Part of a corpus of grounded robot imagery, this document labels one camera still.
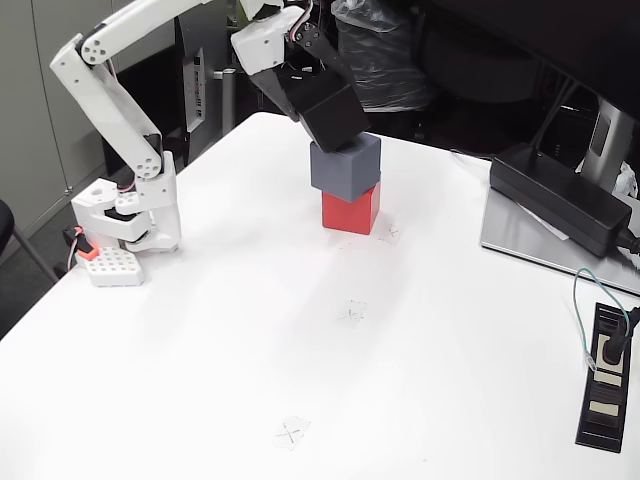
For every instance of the black monitor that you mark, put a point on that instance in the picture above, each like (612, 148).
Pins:
(540, 30)

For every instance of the black cube block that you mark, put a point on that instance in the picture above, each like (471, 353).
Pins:
(330, 112)

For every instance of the white perforated clamp block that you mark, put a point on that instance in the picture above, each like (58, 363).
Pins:
(115, 267)

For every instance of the white paper sheet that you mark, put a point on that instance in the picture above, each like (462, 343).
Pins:
(542, 222)

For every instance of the black desktop case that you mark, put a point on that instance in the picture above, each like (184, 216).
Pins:
(250, 100)

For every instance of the black power adapter brick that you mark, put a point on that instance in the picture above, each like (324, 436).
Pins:
(555, 197)

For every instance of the black chair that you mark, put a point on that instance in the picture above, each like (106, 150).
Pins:
(5, 225)

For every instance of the red cube block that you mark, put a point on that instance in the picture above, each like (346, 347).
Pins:
(347, 215)

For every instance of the black table outlet strip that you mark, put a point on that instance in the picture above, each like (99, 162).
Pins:
(602, 400)

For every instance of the grey computer tower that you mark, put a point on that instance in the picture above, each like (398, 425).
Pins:
(197, 85)

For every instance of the grey cube block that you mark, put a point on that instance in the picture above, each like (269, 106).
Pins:
(345, 170)

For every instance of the silver monitor stand neck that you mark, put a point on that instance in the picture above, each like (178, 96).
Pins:
(612, 140)

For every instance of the black power plug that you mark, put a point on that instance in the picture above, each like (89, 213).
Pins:
(612, 347)

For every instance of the plastic wrapped bin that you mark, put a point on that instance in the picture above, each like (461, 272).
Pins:
(390, 60)

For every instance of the silver monitor stand base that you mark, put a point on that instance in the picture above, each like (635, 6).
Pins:
(510, 230)

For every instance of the clear tape with X mark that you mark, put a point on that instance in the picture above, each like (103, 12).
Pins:
(352, 312)
(292, 432)
(392, 234)

